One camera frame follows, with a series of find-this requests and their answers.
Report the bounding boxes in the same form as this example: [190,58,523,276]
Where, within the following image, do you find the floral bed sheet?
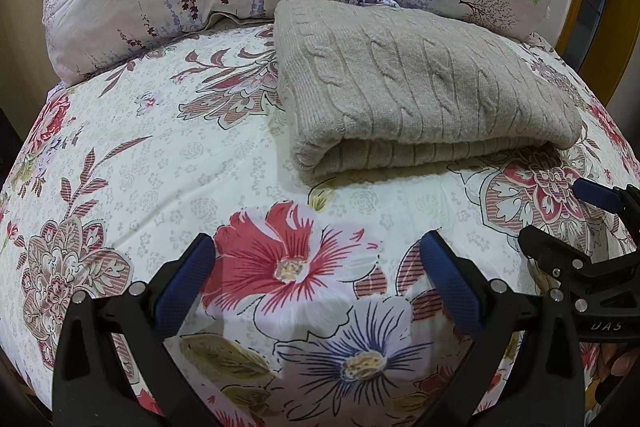
[0,18,640,427]

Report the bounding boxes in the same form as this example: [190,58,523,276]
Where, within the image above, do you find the beige cable-knit sweater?
[273,0,584,186]

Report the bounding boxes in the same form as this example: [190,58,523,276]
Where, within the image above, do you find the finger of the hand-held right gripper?
[517,225,640,295]
[572,178,640,224]

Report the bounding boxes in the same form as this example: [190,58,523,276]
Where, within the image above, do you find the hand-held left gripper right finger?
[421,230,587,427]

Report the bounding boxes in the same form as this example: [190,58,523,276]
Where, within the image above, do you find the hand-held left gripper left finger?
[52,233,217,427]

